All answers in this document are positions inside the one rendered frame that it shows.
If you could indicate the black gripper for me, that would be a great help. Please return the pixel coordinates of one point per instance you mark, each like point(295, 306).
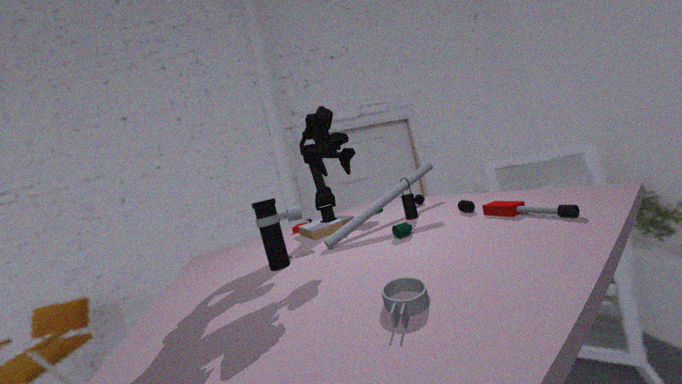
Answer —
point(314, 155)

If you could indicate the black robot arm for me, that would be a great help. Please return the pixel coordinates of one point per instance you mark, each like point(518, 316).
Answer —
point(318, 124)

